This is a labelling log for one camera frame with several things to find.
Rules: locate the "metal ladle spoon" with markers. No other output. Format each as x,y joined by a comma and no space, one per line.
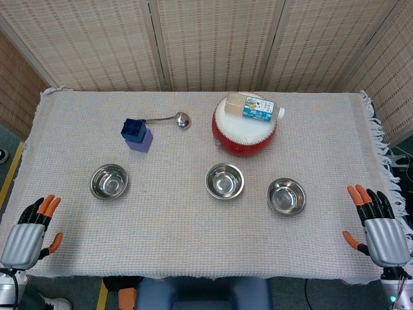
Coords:
181,120

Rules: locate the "black white shoe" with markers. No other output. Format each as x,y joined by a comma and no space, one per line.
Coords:
3,156

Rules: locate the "white sneaker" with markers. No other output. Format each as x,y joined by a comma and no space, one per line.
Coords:
56,303

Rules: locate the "dark blue toy block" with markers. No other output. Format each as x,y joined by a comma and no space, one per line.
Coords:
133,130

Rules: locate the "bamboo folding screen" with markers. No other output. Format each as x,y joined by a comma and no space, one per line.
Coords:
206,42

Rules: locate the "red drum white skin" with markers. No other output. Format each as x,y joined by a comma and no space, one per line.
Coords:
242,135

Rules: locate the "right robot hand silver orange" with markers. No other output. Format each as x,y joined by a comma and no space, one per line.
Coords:
387,239

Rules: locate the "plastic drink bottle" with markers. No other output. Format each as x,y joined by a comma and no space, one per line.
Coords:
255,108

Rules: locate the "woven beige tablecloth with fringe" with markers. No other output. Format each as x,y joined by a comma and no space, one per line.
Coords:
180,232

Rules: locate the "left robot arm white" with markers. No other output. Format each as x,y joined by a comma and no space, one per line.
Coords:
8,287

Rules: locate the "small metal bowl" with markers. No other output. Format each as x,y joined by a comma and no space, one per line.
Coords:
109,181
286,197
224,181

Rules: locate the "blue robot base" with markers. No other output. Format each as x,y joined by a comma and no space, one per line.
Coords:
203,294

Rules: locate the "orange box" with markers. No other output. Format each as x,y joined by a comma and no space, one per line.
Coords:
128,298

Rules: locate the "purple toy block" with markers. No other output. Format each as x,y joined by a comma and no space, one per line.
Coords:
142,143

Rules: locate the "left robot hand silver orange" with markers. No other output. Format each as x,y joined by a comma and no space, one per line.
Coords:
24,245

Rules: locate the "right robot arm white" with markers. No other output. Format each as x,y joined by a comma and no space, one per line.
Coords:
395,287

